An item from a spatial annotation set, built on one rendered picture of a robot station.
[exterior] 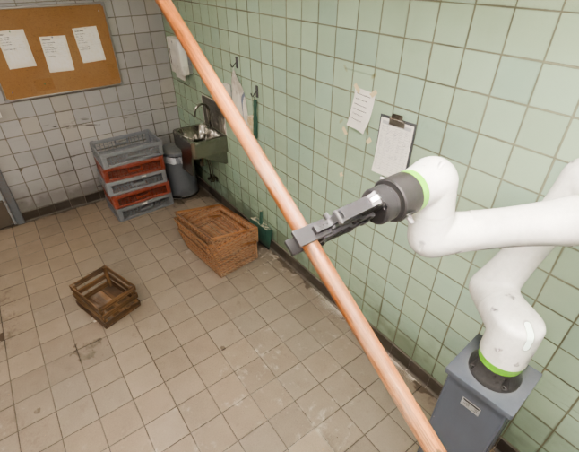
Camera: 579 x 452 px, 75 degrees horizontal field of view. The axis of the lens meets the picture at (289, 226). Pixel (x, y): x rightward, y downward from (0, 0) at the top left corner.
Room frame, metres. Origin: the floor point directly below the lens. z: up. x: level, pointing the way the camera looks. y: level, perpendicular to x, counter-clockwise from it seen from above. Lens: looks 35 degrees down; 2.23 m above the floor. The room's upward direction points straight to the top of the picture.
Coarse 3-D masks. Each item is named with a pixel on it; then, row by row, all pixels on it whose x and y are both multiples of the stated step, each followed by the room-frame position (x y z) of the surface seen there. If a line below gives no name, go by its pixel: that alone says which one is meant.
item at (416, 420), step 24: (168, 0) 0.93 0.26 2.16; (192, 48) 0.83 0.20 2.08; (216, 96) 0.75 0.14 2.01; (240, 120) 0.70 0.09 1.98; (264, 168) 0.63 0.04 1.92; (288, 192) 0.60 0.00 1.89; (288, 216) 0.56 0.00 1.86; (312, 264) 0.50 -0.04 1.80; (336, 288) 0.46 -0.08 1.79; (360, 312) 0.43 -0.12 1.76; (360, 336) 0.40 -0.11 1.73; (384, 360) 0.37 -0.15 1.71; (384, 384) 0.35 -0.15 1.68; (408, 408) 0.32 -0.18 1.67; (432, 432) 0.29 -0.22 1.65
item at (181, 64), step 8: (168, 40) 4.02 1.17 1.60; (176, 40) 3.85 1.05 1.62; (176, 48) 3.88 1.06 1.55; (176, 56) 3.91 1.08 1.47; (184, 56) 3.85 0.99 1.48; (176, 64) 3.93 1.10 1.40; (184, 64) 3.85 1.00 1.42; (176, 72) 3.96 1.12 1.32; (184, 72) 3.84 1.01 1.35; (192, 72) 3.90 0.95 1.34; (184, 80) 3.90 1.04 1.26
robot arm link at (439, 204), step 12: (432, 156) 0.76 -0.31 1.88; (408, 168) 0.73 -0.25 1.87; (420, 168) 0.71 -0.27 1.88; (432, 168) 0.71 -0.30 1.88; (444, 168) 0.71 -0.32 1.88; (420, 180) 0.67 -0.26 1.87; (432, 180) 0.68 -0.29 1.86; (444, 180) 0.69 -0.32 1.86; (456, 180) 0.71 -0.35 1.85; (432, 192) 0.67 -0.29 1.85; (444, 192) 0.69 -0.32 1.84; (456, 192) 0.71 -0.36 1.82; (432, 204) 0.68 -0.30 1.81; (444, 204) 0.69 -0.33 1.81; (420, 216) 0.69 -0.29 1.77; (432, 216) 0.68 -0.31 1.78; (444, 216) 0.68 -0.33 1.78
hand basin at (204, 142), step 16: (208, 112) 3.57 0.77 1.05; (192, 128) 3.66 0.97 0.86; (208, 128) 3.65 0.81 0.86; (224, 128) 3.44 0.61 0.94; (176, 144) 3.53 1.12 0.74; (192, 144) 3.22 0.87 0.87; (208, 144) 3.30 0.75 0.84; (224, 144) 3.40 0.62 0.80; (192, 160) 3.31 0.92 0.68; (224, 160) 3.42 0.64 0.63
